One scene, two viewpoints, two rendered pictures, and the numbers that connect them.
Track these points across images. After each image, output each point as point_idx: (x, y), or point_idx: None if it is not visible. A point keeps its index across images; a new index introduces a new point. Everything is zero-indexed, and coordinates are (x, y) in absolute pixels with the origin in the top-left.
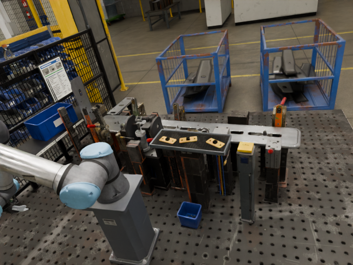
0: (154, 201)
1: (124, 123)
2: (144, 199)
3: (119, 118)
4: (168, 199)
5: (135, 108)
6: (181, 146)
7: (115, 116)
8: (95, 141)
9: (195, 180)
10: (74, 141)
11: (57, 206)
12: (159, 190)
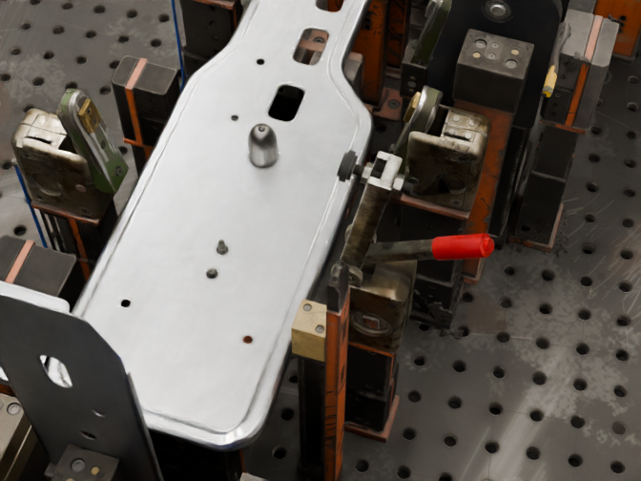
0: (595, 194)
1: (425, 86)
2: (582, 234)
3: (150, 261)
4: (581, 142)
5: (108, 134)
6: None
7: (113, 299)
8: (338, 413)
9: None
10: None
11: None
12: (526, 182)
